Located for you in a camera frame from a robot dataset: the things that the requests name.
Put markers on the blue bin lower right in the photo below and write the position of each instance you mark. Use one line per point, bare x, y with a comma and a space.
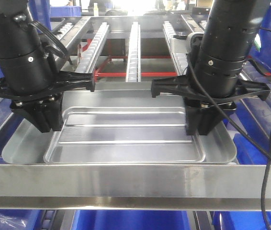
239, 220

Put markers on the blue bin lower left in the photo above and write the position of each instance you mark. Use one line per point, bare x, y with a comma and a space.
20, 219

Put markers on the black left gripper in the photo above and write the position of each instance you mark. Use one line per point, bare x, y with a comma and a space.
37, 96

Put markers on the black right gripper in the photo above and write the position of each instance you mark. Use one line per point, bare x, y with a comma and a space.
208, 98

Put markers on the blue bin right middle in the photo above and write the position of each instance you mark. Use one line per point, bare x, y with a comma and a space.
246, 152

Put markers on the steel divider rail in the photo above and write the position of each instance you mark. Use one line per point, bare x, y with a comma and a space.
79, 27
253, 113

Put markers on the right steel divider rail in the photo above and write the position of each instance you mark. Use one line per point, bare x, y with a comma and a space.
253, 113

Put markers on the blue bin lower centre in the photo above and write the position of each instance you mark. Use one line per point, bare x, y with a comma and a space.
130, 220

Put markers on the right white roller track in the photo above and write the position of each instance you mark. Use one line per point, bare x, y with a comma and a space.
177, 49

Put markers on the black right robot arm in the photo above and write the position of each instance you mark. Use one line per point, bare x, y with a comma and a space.
216, 60

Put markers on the middle white roller track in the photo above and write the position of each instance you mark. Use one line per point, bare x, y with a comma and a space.
133, 70

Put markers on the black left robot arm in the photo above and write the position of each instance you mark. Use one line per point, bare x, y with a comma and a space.
26, 44

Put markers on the red metal frame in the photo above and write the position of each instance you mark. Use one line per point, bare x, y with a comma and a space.
112, 64

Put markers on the small silver tray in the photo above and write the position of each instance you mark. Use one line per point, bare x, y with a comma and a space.
119, 135

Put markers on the white roller track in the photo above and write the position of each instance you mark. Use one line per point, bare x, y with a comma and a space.
177, 49
90, 56
133, 70

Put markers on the steel front shelf rail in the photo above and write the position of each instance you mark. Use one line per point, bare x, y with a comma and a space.
131, 186

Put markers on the left steel divider rail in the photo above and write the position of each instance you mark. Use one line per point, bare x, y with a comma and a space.
79, 27

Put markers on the left white roller track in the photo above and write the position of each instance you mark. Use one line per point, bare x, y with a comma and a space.
90, 56

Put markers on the large silver tray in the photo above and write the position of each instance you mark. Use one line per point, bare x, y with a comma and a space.
29, 146

